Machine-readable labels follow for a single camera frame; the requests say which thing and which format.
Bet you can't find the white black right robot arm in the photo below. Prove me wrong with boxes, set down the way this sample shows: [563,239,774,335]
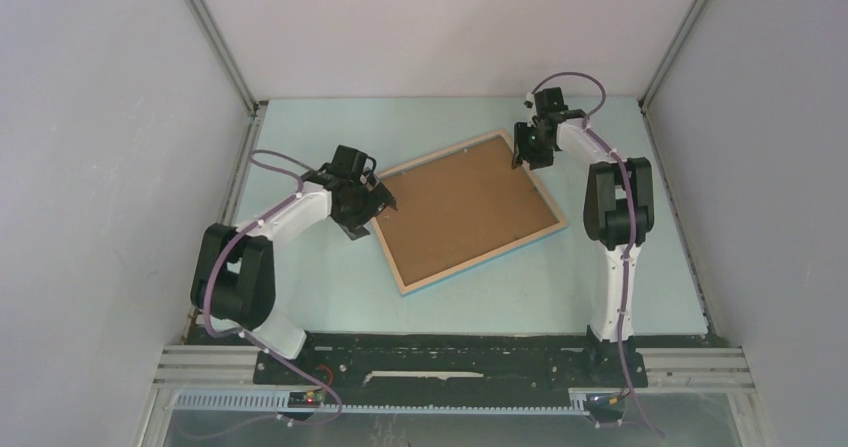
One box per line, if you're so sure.
[511,87,655,343]

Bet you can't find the left corner aluminium rail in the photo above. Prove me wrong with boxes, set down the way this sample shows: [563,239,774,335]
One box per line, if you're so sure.
[168,0,261,117]

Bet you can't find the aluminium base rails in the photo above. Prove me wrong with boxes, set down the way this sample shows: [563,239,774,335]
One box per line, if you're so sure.
[132,344,770,447]

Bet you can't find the right corner aluminium rail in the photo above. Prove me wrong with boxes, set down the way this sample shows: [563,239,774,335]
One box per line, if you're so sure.
[638,0,712,115]

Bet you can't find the brown frame backing board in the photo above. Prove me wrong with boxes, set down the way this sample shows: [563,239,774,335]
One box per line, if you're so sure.
[372,130,568,296]

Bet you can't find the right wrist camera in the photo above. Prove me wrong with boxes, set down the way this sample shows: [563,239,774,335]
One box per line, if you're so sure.
[523,92,537,111]

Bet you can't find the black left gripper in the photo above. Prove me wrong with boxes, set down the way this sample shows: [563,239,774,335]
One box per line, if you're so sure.
[332,169,395,241]

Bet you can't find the white cable duct strip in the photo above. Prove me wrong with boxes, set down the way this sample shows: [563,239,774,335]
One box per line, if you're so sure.
[172,389,587,416]

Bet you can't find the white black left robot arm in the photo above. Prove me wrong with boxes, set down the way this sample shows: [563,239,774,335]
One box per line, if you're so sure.
[190,145,397,384]

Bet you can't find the wooden picture frame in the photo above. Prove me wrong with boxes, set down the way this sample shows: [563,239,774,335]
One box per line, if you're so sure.
[369,129,569,297]

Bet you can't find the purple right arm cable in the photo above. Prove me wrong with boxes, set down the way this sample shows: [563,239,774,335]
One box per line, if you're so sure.
[531,72,667,437]

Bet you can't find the corner aluminium rail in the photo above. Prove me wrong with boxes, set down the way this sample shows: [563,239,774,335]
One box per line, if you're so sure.
[638,0,712,115]
[168,0,261,117]

